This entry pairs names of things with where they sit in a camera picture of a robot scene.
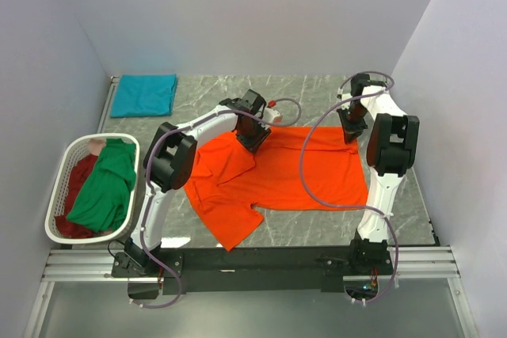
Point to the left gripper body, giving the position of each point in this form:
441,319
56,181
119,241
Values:
255,133

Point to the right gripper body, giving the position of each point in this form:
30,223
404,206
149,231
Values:
353,119

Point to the orange t-shirt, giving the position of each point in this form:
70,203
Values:
295,169

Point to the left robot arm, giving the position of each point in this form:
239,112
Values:
169,161

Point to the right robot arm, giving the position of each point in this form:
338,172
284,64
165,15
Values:
391,151

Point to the folded teal t-shirt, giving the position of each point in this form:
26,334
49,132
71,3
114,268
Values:
144,96

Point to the black base beam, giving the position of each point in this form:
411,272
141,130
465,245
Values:
213,282

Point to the beige garment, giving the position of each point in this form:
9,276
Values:
95,146

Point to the green t-shirt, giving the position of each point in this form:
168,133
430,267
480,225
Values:
102,202

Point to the dark red t-shirt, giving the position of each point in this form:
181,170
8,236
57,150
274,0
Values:
77,178

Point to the white laundry basket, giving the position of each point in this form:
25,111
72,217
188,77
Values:
75,152

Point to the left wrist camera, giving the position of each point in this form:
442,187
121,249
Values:
270,114

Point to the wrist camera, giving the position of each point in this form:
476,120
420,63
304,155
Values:
270,114
344,99

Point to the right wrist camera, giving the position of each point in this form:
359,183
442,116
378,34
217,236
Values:
344,99

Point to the aluminium frame rail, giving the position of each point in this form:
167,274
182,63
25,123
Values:
426,262

